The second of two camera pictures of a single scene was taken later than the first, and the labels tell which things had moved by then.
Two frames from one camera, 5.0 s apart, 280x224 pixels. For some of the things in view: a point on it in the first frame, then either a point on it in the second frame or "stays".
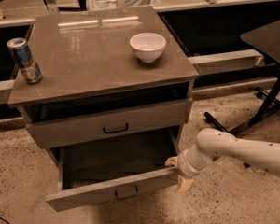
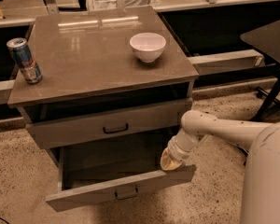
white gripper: x=184 y=165 → x=178 y=153
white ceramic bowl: x=147 y=46 stays
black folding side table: x=272 y=43 stays
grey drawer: x=90 y=174 stays
